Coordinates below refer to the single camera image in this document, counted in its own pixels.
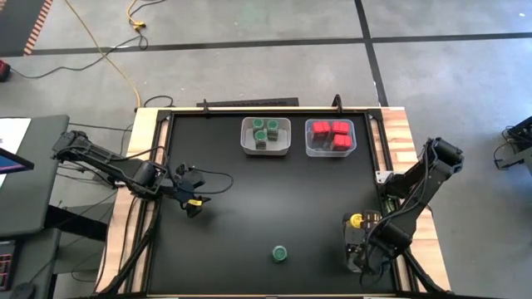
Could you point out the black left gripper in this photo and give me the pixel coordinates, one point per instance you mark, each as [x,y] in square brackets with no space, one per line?
[189,182]

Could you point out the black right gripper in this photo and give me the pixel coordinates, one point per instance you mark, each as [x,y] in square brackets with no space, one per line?
[372,255]

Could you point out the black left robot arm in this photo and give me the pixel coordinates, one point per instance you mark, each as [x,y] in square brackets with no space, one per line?
[104,160]

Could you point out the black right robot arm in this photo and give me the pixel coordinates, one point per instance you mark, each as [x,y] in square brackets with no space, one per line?
[432,174]

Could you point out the grey translucent plastic bin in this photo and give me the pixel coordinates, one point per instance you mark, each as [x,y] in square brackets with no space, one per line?
[347,238]

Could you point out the beige plastic bin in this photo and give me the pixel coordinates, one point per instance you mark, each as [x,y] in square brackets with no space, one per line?
[282,143]

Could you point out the flat black bar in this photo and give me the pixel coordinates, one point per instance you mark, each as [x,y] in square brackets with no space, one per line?
[249,102]

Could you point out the clear plastic bin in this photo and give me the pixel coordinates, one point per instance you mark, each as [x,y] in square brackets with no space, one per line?
[320,150]

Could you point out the grey side desk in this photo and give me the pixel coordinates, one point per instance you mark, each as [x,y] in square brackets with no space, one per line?
[37,187]

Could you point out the tablet with lit screen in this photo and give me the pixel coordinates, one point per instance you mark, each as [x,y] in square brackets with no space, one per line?
[10,164]

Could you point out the white paper sheet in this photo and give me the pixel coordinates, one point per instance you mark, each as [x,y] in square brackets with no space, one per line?
[12,133]

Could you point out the backlit keyboard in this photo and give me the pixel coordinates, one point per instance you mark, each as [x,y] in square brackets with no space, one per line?
[5,270]

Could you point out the red floor device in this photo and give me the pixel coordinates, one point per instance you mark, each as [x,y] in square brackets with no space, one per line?
[3,70]

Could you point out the black orange-striped floor mat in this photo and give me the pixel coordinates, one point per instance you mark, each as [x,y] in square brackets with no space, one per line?
[16,25]

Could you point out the silver metal bracket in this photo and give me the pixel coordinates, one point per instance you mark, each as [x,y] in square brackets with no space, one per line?
[380,176]

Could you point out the black clamp post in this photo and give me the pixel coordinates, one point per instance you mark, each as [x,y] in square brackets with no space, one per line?
[204,108]
[337,104]

